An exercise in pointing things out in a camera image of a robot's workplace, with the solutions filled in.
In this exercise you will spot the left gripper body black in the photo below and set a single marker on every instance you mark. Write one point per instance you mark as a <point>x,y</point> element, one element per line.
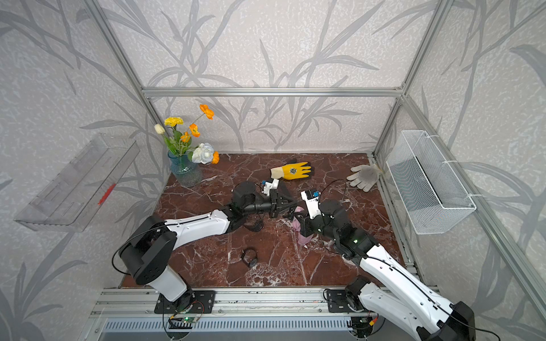
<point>270,207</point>

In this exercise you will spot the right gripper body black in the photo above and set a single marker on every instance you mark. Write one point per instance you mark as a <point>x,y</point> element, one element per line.
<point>316,226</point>

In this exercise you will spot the black watch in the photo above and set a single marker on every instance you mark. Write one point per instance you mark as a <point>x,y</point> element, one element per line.
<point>254,223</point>
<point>290,214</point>

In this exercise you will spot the pink fluffy cloth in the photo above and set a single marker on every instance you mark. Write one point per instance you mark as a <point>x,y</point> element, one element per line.
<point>300,228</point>

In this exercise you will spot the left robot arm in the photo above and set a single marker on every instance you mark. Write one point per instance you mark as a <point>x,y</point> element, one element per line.
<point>147,252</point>

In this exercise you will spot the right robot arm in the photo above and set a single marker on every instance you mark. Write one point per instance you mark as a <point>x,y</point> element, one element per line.
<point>407,302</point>

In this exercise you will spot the yellow black work glove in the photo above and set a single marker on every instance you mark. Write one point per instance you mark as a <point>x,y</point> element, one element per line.
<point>292,171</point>

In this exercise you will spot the white knit glove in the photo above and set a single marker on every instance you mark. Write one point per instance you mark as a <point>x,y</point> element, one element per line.
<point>364,177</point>

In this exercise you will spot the blue glass vase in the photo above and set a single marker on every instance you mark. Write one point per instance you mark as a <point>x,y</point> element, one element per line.
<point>187,173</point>

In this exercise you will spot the right circuit board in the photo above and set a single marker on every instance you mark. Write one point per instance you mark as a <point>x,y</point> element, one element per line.
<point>363,327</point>

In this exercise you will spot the circuit board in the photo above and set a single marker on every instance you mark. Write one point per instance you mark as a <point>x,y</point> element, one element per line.
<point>182,323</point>
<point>363,327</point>

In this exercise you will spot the artificial flower bouquet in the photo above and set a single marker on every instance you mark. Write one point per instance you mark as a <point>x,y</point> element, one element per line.
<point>178,138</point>

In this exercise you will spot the left circuit board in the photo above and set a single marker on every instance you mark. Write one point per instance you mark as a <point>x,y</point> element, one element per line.
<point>182,323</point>

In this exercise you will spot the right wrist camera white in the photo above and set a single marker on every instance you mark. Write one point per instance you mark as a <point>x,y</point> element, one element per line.
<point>311,199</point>

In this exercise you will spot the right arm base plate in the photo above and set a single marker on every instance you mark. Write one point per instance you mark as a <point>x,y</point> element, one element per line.
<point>337,301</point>

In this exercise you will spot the white wire mesh basket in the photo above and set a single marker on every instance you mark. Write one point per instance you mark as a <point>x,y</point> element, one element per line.
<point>431,192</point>

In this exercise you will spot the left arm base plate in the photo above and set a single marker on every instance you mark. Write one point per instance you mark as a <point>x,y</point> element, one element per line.
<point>195,302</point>

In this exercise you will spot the aluminium front rail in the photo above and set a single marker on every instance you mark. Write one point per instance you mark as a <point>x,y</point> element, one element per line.
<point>266,302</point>

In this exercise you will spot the clear plastic wall tray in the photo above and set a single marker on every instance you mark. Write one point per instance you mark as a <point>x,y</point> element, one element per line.
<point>71,200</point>

